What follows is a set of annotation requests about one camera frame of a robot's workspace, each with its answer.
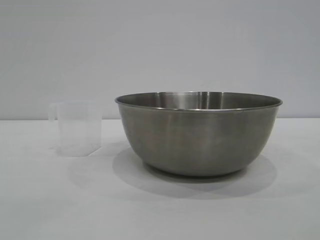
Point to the stainless steel mixing bowl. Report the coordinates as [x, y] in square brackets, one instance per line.
[197, 140]

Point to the clear plastic measuring cup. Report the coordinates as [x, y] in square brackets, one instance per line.
[75, 125]

